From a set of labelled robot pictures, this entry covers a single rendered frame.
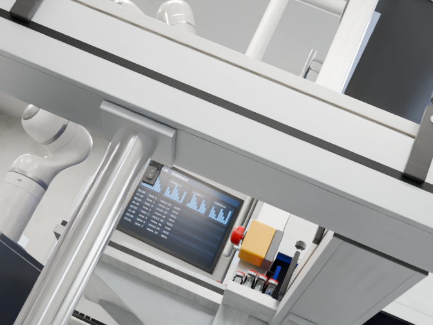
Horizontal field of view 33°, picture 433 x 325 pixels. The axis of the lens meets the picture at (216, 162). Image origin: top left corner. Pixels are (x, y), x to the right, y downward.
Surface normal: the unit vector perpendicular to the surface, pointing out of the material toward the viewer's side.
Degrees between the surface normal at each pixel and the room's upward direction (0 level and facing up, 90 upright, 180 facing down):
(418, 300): 90
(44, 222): 90
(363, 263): 180
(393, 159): 90
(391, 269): 180
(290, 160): 90
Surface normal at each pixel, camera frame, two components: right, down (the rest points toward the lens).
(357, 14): 0.06, -0.38
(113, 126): -0.39, 0.84
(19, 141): -0.31, -0.51
